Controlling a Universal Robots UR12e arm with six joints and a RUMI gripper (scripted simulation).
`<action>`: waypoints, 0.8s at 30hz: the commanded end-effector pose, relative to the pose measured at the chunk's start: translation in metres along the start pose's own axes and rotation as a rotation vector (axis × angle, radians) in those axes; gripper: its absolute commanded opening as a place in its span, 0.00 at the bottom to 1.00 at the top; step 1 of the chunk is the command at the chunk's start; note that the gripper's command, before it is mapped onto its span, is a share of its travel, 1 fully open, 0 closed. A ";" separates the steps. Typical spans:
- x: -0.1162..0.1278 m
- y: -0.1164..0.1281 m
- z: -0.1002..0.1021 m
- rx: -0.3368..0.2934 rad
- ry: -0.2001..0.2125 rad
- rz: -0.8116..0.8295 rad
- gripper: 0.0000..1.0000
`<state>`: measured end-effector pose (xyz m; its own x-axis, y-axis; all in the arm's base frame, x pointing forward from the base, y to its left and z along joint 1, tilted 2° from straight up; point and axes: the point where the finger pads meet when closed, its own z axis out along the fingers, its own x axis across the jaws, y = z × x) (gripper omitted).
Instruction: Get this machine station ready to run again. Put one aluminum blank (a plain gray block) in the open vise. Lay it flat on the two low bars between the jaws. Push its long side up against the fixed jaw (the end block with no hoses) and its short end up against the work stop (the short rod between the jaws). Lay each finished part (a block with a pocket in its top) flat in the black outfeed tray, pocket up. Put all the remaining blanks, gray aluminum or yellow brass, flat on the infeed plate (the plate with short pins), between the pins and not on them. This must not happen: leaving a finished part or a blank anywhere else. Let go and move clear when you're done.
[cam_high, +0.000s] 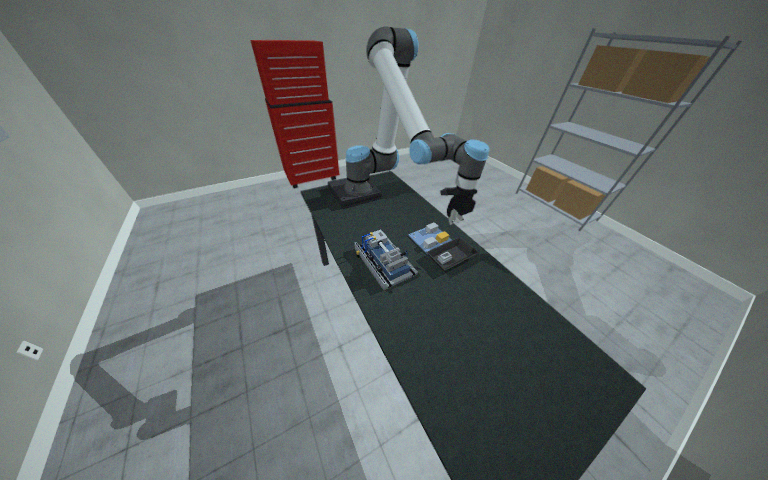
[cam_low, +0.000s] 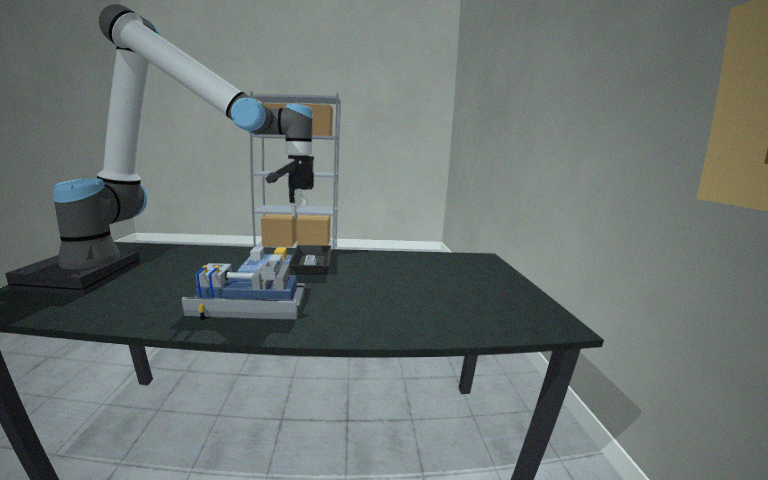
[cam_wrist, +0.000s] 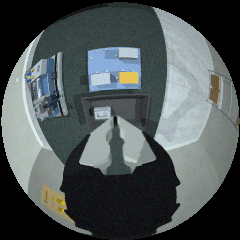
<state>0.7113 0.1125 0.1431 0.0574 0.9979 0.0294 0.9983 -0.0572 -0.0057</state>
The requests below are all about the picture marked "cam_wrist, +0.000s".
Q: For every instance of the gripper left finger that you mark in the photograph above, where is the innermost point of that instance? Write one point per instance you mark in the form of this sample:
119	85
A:
92	152

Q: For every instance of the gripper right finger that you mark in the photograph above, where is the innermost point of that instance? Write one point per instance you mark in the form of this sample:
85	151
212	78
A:
140	149

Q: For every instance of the yellow block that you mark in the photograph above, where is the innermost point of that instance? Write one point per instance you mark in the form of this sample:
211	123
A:
128	77

